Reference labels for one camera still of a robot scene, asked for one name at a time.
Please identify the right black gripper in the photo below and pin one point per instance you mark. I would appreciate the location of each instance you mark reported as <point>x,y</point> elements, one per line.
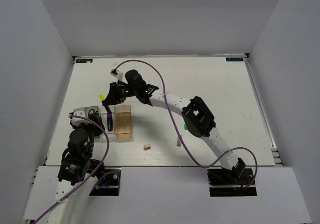
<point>114,97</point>

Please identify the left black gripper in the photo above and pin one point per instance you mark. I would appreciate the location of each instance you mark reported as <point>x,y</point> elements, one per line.
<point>98,130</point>

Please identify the yellow capped highlighter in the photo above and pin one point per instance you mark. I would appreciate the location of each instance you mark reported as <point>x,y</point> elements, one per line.
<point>101,97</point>

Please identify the purple capped highlighter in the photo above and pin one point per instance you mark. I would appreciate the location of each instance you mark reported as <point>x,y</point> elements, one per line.
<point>109,122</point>

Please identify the black handled scissors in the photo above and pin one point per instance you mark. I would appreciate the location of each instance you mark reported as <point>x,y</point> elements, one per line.
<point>93,114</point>

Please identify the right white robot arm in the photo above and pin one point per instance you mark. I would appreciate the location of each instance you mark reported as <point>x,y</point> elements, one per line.
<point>199,120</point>

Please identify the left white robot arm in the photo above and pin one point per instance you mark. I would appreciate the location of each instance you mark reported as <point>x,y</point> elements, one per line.
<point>78,170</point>

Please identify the clear transparent container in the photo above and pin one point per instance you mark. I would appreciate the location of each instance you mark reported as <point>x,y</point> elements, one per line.
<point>103,114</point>

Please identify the dark grey transparent container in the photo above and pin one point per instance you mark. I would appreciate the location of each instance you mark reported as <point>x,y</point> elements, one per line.
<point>86,109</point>

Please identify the left blue table label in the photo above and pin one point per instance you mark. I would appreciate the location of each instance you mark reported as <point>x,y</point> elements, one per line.
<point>84,61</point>

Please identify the blue table label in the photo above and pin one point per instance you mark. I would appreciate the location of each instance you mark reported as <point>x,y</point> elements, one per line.
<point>84,61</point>
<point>234,59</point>

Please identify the grey white eraser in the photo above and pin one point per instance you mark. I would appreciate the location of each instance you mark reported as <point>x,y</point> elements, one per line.
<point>178,143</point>

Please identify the right blue table label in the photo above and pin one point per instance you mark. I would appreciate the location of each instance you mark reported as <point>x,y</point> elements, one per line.
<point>234,59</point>

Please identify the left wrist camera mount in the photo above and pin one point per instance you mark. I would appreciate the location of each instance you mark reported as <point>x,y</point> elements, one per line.
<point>78,115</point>

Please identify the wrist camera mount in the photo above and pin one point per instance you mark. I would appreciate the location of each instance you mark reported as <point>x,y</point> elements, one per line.
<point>78,115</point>
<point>117,74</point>

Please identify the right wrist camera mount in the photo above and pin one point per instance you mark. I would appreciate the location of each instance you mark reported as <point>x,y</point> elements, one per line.
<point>117,74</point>

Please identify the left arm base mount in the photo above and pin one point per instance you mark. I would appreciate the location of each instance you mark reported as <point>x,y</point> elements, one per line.
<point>108,183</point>

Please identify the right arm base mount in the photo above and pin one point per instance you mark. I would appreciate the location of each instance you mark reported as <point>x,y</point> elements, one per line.
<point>223,184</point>

